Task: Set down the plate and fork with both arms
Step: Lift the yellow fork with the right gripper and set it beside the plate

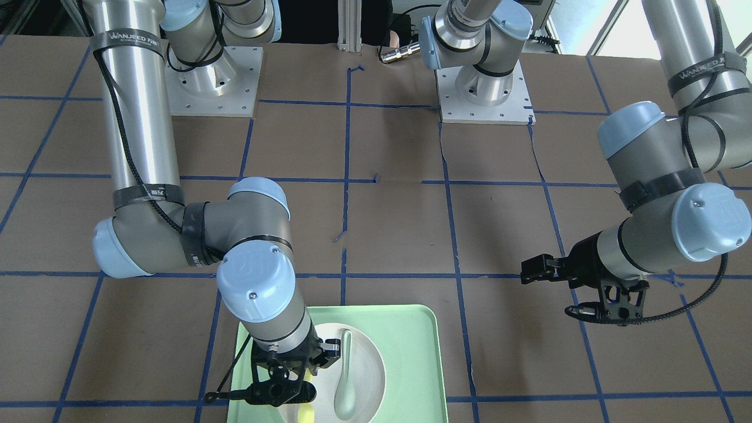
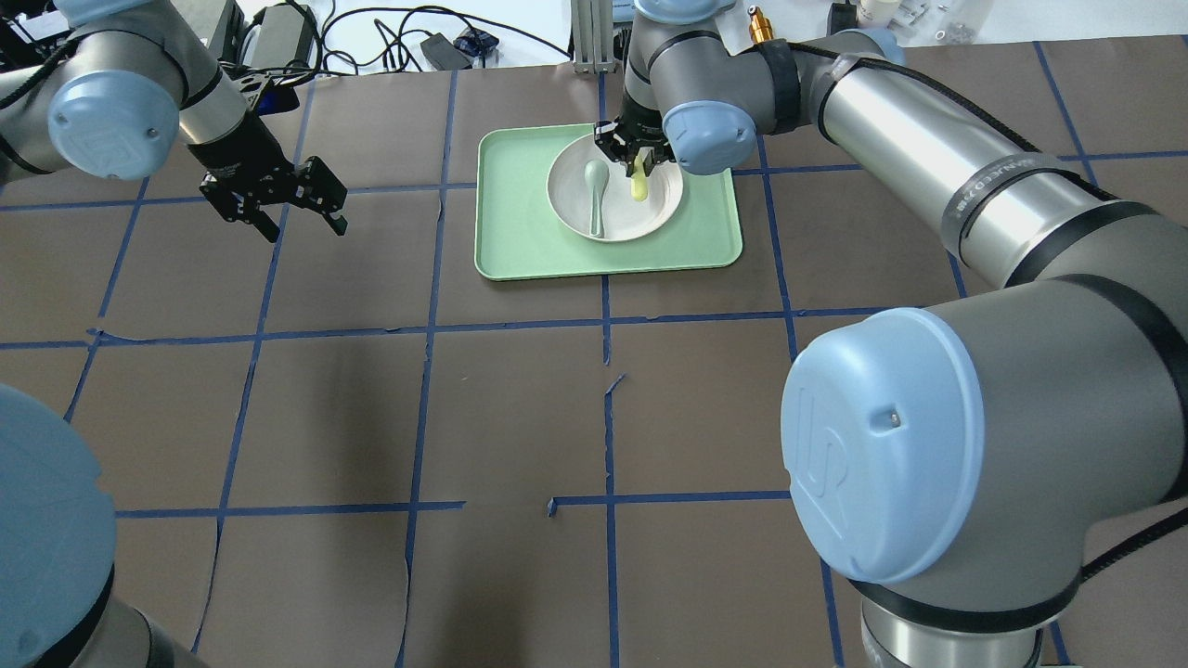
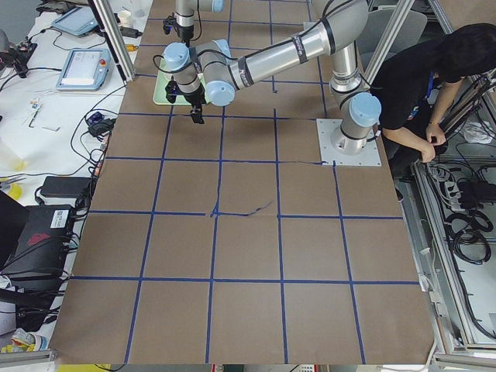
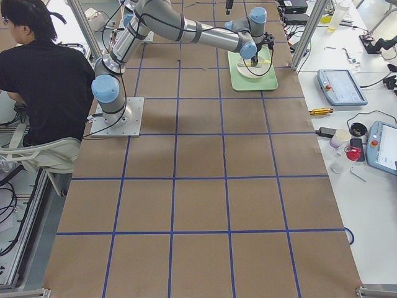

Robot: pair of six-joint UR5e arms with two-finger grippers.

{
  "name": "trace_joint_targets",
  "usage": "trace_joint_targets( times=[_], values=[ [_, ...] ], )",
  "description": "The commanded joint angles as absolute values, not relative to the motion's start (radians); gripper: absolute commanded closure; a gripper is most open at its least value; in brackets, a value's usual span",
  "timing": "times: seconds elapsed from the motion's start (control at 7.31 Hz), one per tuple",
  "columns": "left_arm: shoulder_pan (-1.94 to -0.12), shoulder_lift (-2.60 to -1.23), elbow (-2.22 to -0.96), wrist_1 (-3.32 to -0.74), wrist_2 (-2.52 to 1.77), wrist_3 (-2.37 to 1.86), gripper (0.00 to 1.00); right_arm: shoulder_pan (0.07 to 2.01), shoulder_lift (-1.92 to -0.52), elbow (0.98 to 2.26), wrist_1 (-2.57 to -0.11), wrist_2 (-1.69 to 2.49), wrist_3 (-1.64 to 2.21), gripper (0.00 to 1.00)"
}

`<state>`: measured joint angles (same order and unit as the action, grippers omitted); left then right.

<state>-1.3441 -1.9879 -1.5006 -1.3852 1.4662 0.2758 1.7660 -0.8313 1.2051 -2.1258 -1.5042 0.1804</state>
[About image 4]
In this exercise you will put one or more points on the mint green tray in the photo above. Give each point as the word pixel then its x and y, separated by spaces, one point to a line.
pixel 241 83

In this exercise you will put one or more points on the white round plate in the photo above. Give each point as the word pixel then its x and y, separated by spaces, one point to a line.
pixel 251 70

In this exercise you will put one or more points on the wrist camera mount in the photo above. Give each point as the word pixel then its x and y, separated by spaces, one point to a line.
pixel 268 40

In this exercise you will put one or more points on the lower blue teach pendant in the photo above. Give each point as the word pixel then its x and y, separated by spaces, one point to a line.
pixel 381 147

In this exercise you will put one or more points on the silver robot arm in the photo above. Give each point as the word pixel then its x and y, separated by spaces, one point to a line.
pixel 130 18
pixel 244 36

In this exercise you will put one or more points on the upper blue teach pendant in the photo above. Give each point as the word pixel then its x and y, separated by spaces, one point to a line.
pixel 340 87

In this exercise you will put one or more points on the blue teach pendant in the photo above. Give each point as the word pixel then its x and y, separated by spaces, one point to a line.
pixel 381 147
pixel 340 87

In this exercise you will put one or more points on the white office chair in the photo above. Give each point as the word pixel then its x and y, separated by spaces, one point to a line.
pixel 55 157

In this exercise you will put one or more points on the black power adapter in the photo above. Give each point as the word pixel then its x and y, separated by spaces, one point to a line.
pixel 325 132

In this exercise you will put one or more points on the person in black shirt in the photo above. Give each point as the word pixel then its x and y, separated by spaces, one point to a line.
pixel 52 81

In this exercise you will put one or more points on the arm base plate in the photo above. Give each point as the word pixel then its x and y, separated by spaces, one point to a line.
pixel 149 38
pixel 125 123

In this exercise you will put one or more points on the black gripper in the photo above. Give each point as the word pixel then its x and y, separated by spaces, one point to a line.
pixel 256 58

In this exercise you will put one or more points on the red round object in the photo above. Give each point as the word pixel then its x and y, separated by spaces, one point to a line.
pixel 352 153

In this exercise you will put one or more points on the white cup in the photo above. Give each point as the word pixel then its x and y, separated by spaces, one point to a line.
pixel 339 138

